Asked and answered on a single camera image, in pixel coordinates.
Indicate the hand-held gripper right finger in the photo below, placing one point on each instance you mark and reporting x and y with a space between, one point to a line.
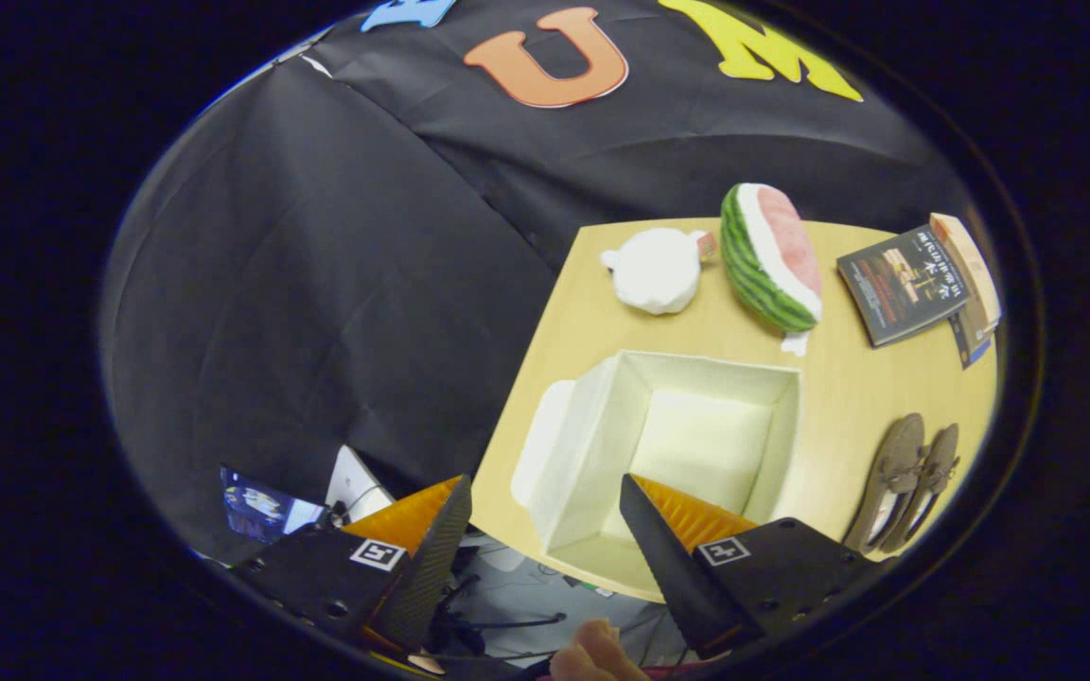
668 577

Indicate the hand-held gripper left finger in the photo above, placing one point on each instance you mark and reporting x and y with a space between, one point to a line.
436 567

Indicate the cream fabric storage box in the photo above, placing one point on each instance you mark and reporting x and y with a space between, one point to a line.
706 445

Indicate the brown fuzzy slipper shoe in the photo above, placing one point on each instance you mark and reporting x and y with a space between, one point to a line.
890 463
940 463

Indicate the white flat board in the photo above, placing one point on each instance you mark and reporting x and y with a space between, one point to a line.
356 478

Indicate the white plush toy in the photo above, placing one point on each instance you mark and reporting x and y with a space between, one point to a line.
654 270

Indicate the watermelon slice plush toy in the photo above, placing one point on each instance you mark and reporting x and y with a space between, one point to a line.
763 255

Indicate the black cover book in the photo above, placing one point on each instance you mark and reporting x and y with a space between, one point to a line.
900 284

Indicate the blue cover book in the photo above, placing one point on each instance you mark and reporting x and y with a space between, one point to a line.
969 348

